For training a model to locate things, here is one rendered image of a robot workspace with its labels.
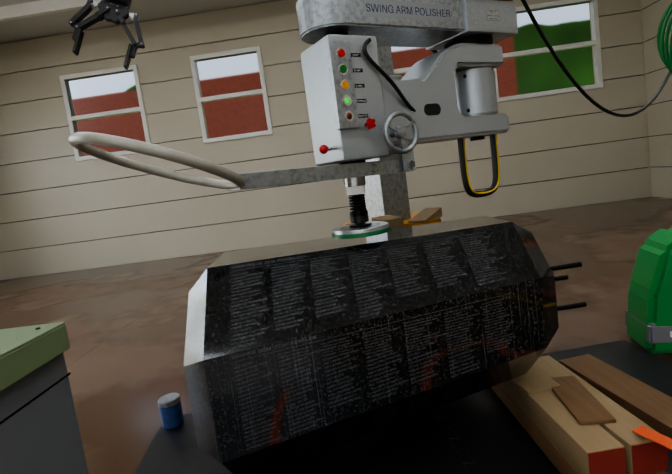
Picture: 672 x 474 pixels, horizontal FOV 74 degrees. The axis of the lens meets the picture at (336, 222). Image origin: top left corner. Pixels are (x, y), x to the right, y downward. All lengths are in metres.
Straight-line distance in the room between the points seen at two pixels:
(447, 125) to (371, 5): 0.52
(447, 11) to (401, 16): 0.23
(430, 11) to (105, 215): 7.55
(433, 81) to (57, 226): 8.11
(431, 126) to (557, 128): 6.64
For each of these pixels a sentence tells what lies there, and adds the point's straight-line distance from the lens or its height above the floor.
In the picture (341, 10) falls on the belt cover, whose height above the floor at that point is 1.62.
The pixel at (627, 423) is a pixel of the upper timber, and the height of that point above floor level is 0.20.
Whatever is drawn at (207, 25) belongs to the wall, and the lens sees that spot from 8.31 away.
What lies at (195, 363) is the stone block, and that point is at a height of 0.57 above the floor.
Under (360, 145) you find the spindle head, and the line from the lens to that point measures 1.55.
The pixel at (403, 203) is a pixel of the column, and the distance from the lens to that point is 2.50.
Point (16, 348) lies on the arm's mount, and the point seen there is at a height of 0.86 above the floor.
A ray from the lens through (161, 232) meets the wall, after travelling 8.35.
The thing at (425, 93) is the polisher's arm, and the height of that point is 1.34.
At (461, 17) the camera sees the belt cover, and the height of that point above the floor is 1.62.
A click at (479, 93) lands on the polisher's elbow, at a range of 2.01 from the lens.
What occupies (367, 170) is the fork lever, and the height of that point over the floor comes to 1.08.
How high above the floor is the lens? 1.09
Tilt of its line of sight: 6 degrees down
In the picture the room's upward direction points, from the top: 8 degrees counter-clockwise
